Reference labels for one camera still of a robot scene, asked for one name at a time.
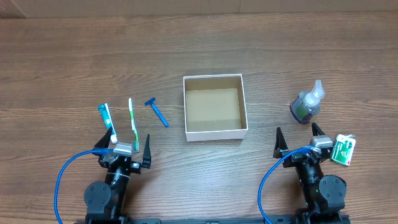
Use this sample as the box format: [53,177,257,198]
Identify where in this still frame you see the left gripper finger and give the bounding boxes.
[142,134,152,169]
[94,127,113,148]

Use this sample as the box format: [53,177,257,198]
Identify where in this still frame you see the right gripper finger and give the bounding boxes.
[312,122,325,136]
[273,127,289,158]

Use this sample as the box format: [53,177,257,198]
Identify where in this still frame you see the green white toothbrush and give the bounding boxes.
[128,98,140,152]

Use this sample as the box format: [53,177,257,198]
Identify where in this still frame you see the clear soap pump bottle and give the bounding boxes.
[290,80,325,124]

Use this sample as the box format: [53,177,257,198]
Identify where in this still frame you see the green white soap packet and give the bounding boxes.
[330,134,356,166]

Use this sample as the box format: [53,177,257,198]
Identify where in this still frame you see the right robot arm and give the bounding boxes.
[282,123,350,224]

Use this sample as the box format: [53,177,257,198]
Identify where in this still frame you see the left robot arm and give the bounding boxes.
[84,128,151,223]

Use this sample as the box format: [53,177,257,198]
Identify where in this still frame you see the teal white toothpaste tube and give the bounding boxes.
[98,103,118,144]

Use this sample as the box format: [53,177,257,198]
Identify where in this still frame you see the blue disposable razor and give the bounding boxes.
[144,98,169,127]

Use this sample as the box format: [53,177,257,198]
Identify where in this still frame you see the white cardboard box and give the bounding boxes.
[183,74,248,142]

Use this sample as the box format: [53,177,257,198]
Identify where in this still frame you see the left blue cable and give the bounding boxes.
[53,147,114,224]

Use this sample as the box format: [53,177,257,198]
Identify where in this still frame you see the blue cable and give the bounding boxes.
[53,147,114,224]
[257,146,318,224]

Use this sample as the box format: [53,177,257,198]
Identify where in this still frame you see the right blue cable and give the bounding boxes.
[257,146,318,224]

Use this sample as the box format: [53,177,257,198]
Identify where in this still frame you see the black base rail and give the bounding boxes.
[77,215,351,224]

